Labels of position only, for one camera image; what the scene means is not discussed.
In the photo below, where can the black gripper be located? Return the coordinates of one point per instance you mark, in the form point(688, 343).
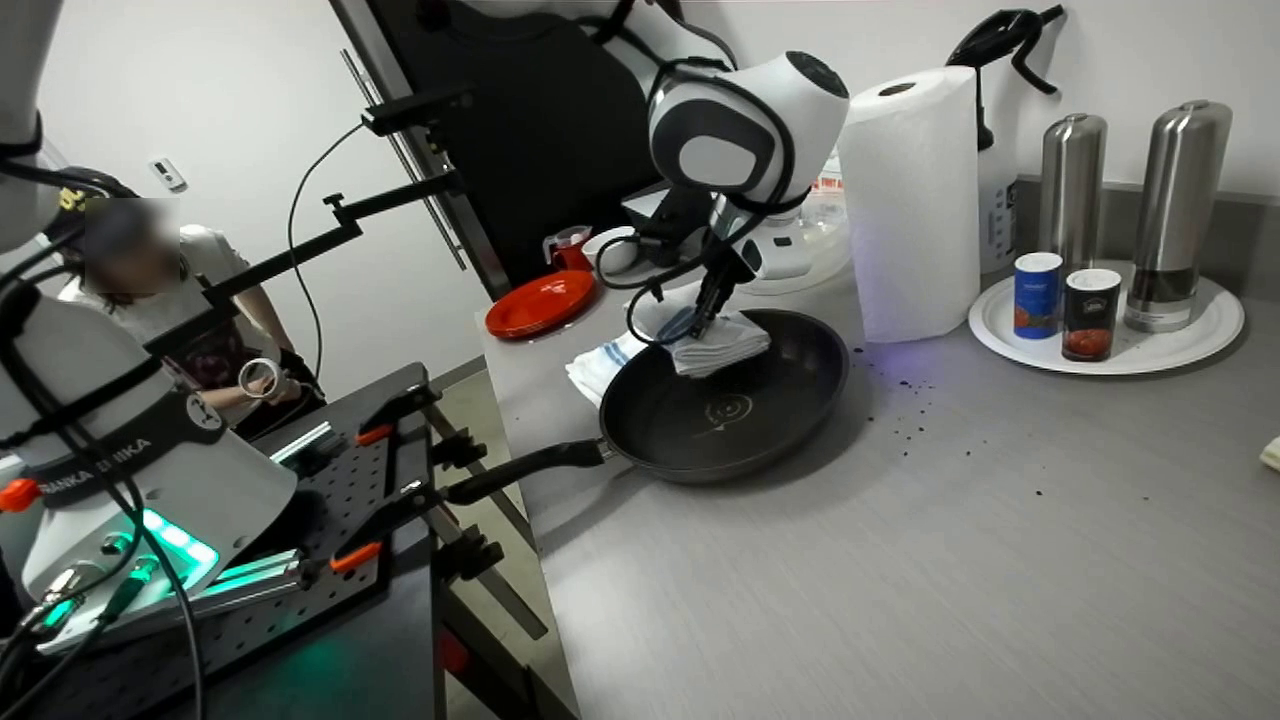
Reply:
point(724, 260)

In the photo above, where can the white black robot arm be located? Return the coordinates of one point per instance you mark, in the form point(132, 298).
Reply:
point(744, 133)

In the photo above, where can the black frying pan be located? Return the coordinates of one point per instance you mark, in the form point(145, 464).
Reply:
point(744, 423)

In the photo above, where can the white paper towel roll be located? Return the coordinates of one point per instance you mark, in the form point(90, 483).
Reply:
point(914, 200)

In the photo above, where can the red plate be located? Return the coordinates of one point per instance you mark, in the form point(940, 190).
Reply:
point(534, 310)

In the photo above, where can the black back panel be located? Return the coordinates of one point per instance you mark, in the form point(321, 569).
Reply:
point(534, 146)

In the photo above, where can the blue spice jar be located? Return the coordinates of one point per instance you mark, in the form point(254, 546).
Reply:
point(1037, 298)

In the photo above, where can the dark spice jar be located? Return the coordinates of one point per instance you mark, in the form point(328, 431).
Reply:
point(1090, 319)

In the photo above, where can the short steel grinder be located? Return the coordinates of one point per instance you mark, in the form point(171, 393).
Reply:
point(1074, 183)

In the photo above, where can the spray bottle with black trigger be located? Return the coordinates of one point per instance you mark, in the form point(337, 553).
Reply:
point(1001, 35)

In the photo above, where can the teal white flat bar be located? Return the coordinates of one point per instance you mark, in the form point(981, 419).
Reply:
point(300, 441)

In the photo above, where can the white round plate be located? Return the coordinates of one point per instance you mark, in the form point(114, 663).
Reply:
point(1173, 348)

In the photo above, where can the tall steel grinder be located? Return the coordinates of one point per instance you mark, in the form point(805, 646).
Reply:
point(1182, 212)

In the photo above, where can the black perforated robot table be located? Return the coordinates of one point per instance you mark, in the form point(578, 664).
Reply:
point(307, 626)

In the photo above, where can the seated person with cap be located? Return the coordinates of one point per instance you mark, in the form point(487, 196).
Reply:
point(184, 307)

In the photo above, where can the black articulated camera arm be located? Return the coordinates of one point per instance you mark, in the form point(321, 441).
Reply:
point(332, 223)

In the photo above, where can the small grey wall switch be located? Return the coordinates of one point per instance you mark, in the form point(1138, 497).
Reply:
point(164, 173)

